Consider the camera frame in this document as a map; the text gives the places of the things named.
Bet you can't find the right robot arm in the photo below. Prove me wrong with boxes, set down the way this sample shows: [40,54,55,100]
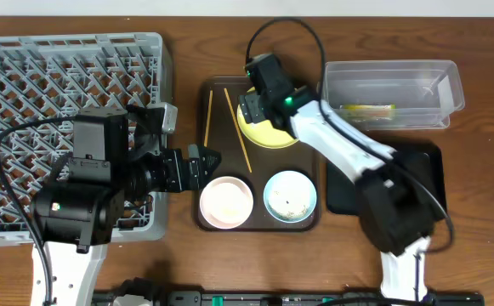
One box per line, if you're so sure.
[238,87,449,304]

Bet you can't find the right wooden chopstick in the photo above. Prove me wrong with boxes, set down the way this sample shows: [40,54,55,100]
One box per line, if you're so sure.
[224,88,253,173]

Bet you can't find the clear plastic bin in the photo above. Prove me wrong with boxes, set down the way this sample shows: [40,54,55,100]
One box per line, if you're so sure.
[323,59,465,130]

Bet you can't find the grey dish rack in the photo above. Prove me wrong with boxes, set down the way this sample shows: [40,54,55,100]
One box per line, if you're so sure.
[0,32,173,247]

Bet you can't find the yellow plate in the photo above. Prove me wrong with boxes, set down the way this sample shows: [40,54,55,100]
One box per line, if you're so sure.
[236,106,298,149]

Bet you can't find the brown serving tray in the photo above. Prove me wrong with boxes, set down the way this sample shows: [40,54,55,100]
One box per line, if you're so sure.
[197,76,321,232]

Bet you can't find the pink bowl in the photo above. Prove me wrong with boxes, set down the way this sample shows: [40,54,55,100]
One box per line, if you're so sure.
[199,176,254,230]

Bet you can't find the black rail front edge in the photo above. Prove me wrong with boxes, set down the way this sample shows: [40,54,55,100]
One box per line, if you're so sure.
[88,278,485,306]

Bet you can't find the light blue bowl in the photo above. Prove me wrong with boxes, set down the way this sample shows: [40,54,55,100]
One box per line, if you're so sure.
[263,170,318,224]

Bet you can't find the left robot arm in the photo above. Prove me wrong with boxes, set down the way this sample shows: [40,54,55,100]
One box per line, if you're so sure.
[31,105,222,305]

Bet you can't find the yellow green snack wrapper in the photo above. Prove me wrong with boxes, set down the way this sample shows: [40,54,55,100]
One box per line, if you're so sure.
[339,105,395,122]

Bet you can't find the black waste tray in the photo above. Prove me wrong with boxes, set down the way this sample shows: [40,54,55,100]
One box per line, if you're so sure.
[326,138,447,216]

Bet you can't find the wooden chopstick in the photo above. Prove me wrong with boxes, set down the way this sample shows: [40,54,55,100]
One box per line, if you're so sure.
[224,88,253,173]
[203,89,213,147]

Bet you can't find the left wooden chopstick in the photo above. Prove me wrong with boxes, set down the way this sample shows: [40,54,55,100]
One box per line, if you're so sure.
[203,89,213,147]

